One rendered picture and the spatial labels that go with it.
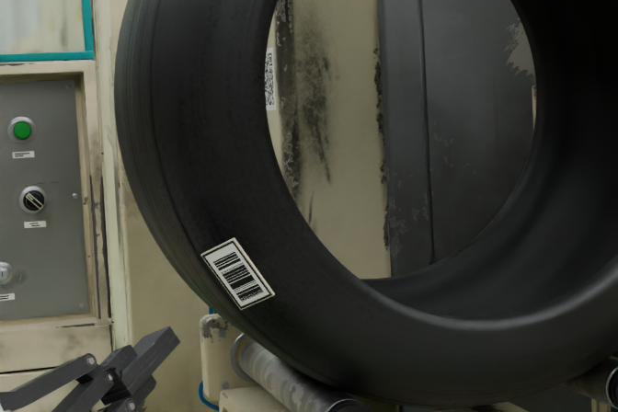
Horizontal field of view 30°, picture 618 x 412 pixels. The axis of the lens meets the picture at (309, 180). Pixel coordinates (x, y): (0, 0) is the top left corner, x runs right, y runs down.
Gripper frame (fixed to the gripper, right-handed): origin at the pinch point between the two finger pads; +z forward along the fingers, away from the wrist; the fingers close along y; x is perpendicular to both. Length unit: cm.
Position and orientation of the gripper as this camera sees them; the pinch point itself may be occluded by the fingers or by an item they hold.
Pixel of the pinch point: (138, 364)
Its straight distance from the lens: 86.1
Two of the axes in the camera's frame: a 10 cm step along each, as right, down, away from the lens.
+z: 4.0, -4.3, 8.1
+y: 5.2, 8.3, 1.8
